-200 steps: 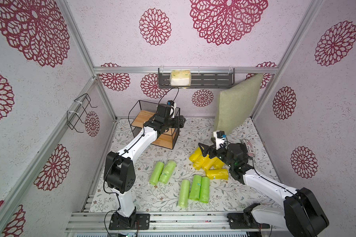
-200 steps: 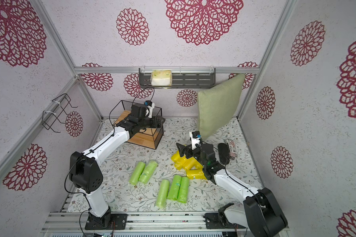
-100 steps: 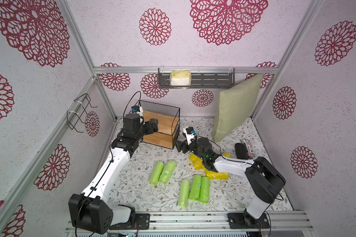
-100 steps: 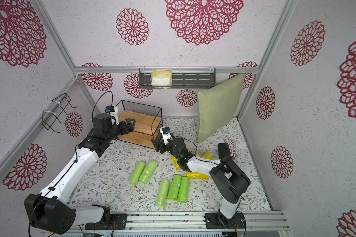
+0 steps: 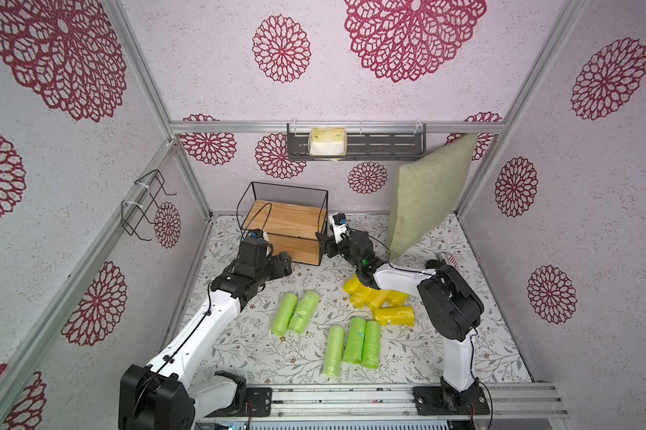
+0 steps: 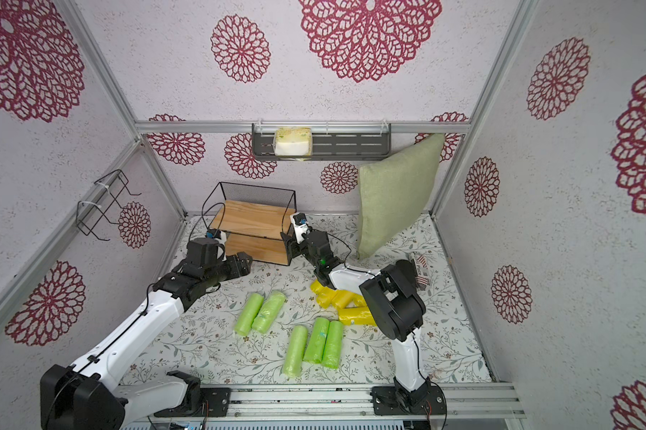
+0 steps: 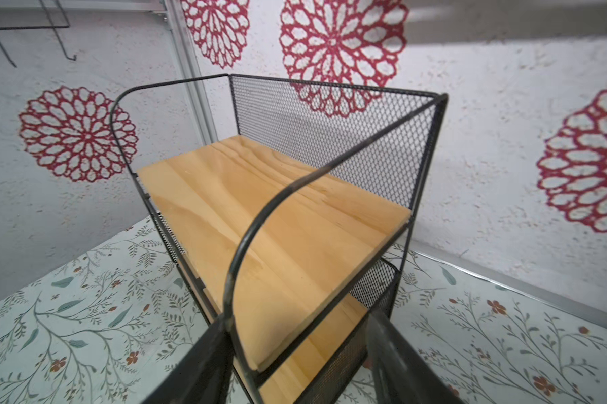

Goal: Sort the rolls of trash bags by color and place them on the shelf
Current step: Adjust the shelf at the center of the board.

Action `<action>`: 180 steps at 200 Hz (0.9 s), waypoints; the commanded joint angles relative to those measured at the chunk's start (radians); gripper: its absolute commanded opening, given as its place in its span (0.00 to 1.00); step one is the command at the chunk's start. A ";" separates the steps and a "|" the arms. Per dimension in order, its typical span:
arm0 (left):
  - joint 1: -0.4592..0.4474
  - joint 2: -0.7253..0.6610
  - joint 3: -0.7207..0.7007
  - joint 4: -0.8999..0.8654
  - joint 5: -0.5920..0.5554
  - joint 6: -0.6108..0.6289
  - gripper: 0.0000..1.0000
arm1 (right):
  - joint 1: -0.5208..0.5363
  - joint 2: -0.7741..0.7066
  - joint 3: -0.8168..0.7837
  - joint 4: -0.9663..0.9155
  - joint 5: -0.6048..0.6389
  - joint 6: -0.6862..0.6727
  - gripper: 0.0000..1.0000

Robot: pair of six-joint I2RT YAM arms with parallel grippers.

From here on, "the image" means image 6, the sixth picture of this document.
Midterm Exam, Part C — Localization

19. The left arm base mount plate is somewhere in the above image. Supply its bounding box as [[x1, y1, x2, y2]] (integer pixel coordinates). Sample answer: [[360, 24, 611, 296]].
[[153, 388, 232, 419]]

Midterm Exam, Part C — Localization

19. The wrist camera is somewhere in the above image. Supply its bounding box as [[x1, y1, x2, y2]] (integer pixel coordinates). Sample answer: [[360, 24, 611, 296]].
[[290, 212, 310, 244], [205, 229, 227, 244]]

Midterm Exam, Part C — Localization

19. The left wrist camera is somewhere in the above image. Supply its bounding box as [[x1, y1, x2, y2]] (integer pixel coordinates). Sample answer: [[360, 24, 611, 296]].
[[205, 229, 227, 244]]

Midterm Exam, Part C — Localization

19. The black oval object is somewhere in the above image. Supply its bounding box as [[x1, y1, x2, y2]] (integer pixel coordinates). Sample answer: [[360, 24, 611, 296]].
[[396, 260, 418, 282]]

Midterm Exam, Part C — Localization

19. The grey wall mounted rack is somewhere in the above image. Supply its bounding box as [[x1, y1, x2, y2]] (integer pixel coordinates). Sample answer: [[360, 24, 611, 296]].
[[251, 123, 392, 161]]

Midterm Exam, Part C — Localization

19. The green cushion pillow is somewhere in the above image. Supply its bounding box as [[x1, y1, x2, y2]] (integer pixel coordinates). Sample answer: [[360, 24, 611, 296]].
[[357, 134, 446, 259]]

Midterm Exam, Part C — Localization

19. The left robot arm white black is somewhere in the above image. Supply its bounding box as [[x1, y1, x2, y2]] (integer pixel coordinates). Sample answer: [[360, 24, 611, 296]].
[[40, 238, 253, 429]]

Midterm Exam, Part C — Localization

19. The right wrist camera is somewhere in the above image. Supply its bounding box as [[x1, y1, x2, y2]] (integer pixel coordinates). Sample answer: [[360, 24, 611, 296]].
[[290, 212, 310, 244]]

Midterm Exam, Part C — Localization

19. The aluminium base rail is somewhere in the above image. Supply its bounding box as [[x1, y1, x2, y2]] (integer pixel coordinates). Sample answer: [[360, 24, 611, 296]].
[[124, 383, 525, 424]]

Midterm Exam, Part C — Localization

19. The green bag roll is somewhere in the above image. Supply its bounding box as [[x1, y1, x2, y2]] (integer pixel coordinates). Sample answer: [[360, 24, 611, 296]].
[[282, 325, 308, 378], [233, 293, 265, 337], [321, 321, 344, 369], [251, 291, 286, 334], [303, 317, 330, 364]]

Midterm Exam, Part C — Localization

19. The yellow bag roll top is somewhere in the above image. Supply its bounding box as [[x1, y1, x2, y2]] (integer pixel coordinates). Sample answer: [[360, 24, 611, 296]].
[[310, 281, 328, 295]]

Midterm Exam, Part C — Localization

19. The black wire wooden shelf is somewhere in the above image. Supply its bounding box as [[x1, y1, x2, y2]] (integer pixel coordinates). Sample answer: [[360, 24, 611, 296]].
[[201, 181, 297, 266]]

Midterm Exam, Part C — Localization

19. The yellow bag roll front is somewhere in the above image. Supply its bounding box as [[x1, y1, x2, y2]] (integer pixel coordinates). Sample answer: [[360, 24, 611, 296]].
[[337, 306, 377, 326]]

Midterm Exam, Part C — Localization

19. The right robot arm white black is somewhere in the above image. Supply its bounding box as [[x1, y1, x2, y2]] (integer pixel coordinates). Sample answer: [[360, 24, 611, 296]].
[[281, 213, 430, 402]]

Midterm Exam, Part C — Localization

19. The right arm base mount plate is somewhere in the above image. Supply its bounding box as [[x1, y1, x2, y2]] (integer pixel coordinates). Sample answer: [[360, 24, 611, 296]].
[[371, 383, 448, 416]]

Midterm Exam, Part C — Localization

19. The white yellow sponge block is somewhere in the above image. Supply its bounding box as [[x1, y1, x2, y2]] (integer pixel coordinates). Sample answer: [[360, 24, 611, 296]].
[[273, 127, 313, 157]]

